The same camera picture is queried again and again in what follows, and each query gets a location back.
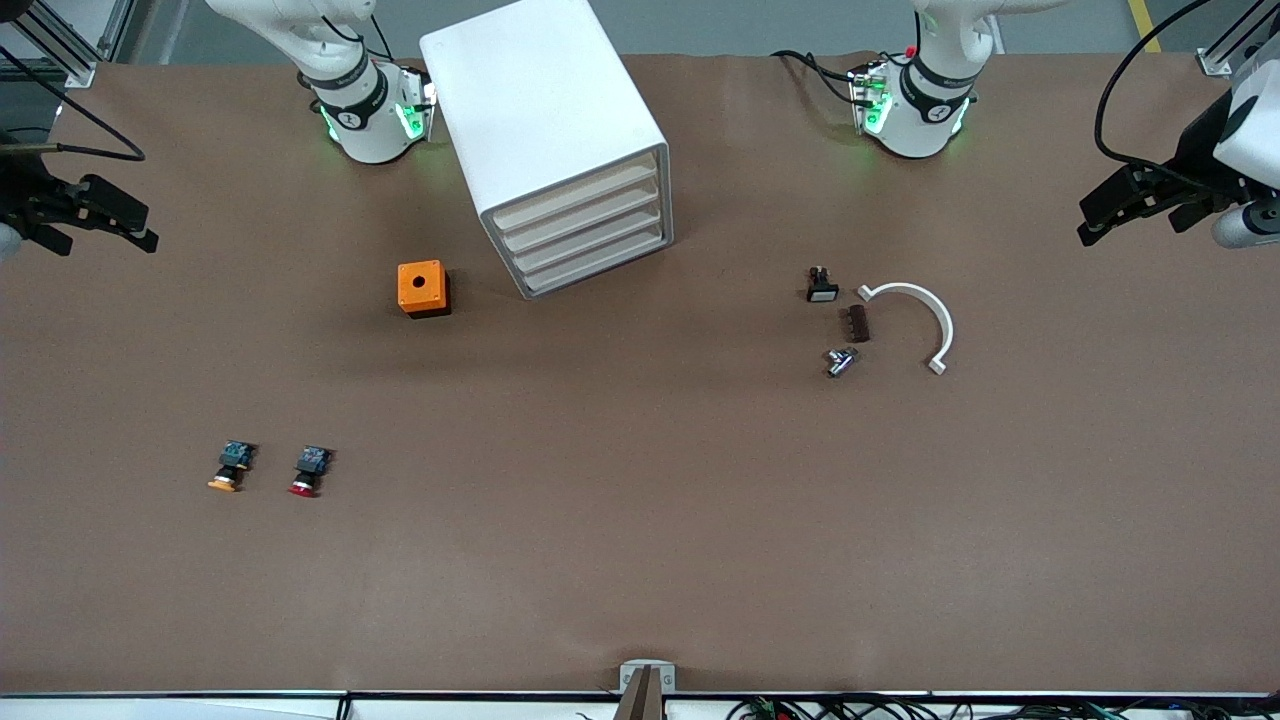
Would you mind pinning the silver metal connector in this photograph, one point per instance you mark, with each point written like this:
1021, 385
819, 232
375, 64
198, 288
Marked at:
842, 360

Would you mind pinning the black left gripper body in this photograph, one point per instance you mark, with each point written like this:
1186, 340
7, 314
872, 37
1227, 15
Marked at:
1193, 153

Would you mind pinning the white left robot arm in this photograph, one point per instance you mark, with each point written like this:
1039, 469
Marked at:
925, 110

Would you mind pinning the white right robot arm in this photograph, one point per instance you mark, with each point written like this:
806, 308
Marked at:
355, 115

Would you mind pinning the orange box with hole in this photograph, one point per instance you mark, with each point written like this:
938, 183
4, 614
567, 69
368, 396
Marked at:
420, 283

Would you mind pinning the black switch white cap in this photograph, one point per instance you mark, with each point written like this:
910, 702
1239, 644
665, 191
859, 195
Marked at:
822, 288

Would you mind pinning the grey metal mount bracket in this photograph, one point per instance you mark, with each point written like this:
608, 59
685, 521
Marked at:
630, 675

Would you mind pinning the aluminium frame profile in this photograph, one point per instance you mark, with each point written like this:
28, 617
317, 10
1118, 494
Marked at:
1240, 35
60, 45

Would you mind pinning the brown terminal block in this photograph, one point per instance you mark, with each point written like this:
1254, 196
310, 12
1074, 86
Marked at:
856, 323

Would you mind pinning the grey arm base connector box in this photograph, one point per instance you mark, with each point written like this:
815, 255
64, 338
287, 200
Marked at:
870, 100
418, 105

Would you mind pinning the white curved bracket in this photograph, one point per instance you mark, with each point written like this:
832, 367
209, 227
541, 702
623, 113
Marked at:
935, 310

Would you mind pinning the yellow push button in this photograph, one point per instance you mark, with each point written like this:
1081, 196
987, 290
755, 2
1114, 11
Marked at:
232, 465

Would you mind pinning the red push button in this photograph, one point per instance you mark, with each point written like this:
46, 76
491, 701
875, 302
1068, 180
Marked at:
310, 468

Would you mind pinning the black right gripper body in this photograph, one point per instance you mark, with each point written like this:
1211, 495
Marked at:
22, 196

